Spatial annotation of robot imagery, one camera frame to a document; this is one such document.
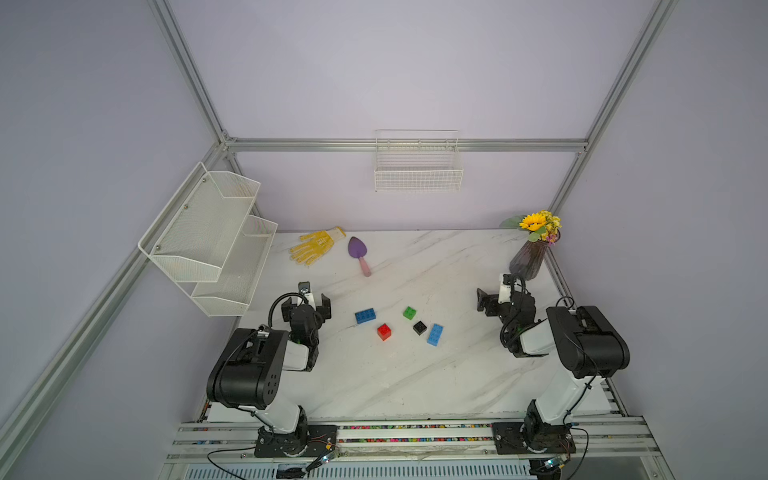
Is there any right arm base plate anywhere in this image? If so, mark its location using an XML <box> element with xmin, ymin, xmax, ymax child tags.
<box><xmin>491</xmin><ymin>422</ymin><xmax>576</xmax><ymax>455</ymax></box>

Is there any light blue lego brick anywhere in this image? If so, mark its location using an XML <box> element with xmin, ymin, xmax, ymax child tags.
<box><xmin>427</xmin><ymin>324</ymin><xmax>444</xmax><ymax>347</ymax></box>

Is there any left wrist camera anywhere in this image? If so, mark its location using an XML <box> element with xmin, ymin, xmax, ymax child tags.
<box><xmin>298</xmin><ymin>281</ymin><xmax>314</xmax><ymax>302</ymax></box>

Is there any dark blue lego brick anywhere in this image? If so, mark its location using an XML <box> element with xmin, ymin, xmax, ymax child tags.
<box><xmin>354</xmin><ymin>308</ymin><xmax>377</xmax><ymax>325</ymax></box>

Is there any purple garden trowel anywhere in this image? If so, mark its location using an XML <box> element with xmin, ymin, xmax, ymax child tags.
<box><xmin>348</xmin><ymin>236</ymin><xmax>372</xmax><ymax>277</ymax></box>

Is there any white mesh lower shelf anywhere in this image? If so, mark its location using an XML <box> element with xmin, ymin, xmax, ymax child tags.
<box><xmin>191</xmin><ymin>215</ymin><xmax>278</xmax><ymax>317</ymax></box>

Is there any sunflower bouquet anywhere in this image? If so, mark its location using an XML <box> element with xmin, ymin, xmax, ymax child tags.
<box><xmin>500</xmin><ymin>210</ymin><xmax>562</xmax><ymax>244</ymax></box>

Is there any dark glass vase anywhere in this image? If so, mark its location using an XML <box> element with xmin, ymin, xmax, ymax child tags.
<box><xmin>509</xmin><ymin>240</ymin><xmax>549</xmax><ymax>281</ymax></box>

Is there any yellow work glove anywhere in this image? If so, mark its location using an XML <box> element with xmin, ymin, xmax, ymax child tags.
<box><xmin>290</xmin><ymin>227</ymin><xmax>346</xmax><ymax>266</ymax></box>

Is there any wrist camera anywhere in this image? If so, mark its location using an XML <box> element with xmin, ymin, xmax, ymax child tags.
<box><xmin>497</xmin><ymin>273</ymin><xmax>516</xmax><ymax>304</ymax></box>
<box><xmin>298</xmin><ymin>281</ymin><xmax>314</xmax><ymax>302</ymax></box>

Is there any white wire wall basket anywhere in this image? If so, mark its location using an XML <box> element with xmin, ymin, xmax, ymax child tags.
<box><xmin>374</xmin><ymin>129</ymin><xmax>464</xmax><ymax>193</ymax></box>

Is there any black lego brick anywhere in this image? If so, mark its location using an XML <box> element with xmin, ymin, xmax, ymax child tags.
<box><xmin>413</xmin><ymin>321</ymin><xmax>427</xmax><ymax>335</ymax></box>

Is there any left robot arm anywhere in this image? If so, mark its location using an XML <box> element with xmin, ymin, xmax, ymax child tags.
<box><xmin>206</xmin><ymin>289</ymin><xmax>332</xmax><ymax>458</ymax></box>

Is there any red lego brick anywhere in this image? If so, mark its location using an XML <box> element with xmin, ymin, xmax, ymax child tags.
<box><xmin>377</xmin><ymin>324</ymin><xmax>392</xmax><ymax>341</ymax></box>

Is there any white mesh upper shelf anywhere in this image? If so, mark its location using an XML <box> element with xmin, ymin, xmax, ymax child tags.
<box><xmin>138</xmin><ymin>163</ymin><xmax>260</xmax><ymax>283</ymax></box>

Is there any white mesh shelf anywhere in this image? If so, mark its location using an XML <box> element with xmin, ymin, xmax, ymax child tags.
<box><xmin>191</xmin><ymin>215</ymin><xmax>278</xmax><ymax>317</ymax></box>
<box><xmin>138</xmin><ymin>163</ymin><xmax>260</xmax><ymax>283</ymax></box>

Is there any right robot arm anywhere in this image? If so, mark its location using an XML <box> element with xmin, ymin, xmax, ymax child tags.
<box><xmin>476</xmin><ymin>274</ymin><xmax>630</xmax><ymax>454</ymax></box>

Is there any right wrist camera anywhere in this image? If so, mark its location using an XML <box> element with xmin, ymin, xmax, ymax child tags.
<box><xmin>497</xmin><ymin>273</ymin><xmax>516</xmax><ymax>304</ymax></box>

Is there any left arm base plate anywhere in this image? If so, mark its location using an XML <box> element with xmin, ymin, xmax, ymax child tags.
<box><xmin>254</xmin><ymin>424</ymin><xmax>338</xmax><ymax>458</ymax></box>

